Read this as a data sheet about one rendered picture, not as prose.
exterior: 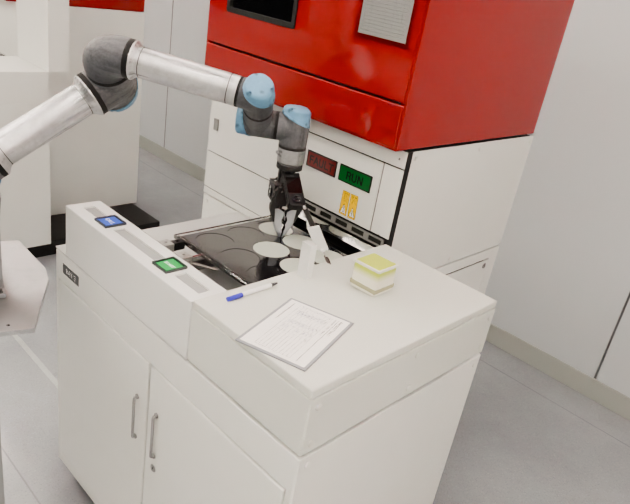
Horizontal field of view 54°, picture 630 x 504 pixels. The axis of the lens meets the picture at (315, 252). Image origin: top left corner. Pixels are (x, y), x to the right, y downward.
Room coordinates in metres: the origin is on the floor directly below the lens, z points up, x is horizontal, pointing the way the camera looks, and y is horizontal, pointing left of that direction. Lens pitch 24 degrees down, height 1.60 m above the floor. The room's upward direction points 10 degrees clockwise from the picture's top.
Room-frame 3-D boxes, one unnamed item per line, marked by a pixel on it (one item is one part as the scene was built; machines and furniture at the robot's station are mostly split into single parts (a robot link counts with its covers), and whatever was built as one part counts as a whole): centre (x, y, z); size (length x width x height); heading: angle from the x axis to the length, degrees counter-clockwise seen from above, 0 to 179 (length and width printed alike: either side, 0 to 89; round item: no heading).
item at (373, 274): (1.27, -0.14, 1.00); 0.07 x 0.07 x 0.07; 51
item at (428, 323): (1.20, -0.11, 0.89); 0.62 x 0.35 x 0.14; 139
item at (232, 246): (1.53, 0.12, 0.90); 0.34 x 0.34 x 0.01; 49
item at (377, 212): (1.82, 0.12, 1.02); 0.82 x 0.03 x 0.40; 49
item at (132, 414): (1.40, 0.13, 0.41); 0.97 x 0.64 x 0.82; 49
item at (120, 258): (1.30, 0.40, 0.89); 0.55 x 0.09 x 0.14; 49
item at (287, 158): (1.63, 0.11, 1.13); 0.08 x 0.08 x 0.05
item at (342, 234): (1.70, -0.01, 0.89); 0.44 x 0.02 x 0.10; 49
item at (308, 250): (1.29, 0.00, 1.03); 0.06 x 0.04 x 0.13; 139
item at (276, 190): (1.64, 0.11, 1.05); 0.09 x 0.08 x 0.12; 22
